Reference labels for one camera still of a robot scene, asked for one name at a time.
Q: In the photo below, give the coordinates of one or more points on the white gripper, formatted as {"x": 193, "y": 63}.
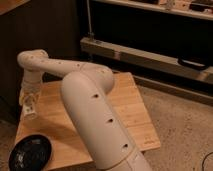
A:
{"x": 29, "y": 88}

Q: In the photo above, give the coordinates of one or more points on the white plastic bottle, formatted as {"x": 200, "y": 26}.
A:
{"x": 29, "y": 107}

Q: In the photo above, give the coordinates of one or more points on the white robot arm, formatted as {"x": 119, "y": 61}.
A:
{"x": 84, "y": 90}

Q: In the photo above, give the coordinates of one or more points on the black ceramic bowl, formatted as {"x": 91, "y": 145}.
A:
{"x": 31, "y": 153}

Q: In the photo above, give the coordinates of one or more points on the wooden table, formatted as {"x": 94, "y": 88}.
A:
{"x": 68, "y": 150}

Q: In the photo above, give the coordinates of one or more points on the metal pole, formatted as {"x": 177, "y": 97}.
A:
{"x": 90, "y": 33}

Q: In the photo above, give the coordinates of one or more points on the long wooden beam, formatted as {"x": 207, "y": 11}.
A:
{"x": 145, "y": 59}

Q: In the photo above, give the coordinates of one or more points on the wooden shelf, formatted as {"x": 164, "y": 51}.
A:
{"x": 176, "y": 7}

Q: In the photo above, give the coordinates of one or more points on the black object on beam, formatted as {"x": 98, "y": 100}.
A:
{"x": 194, "y": 65}

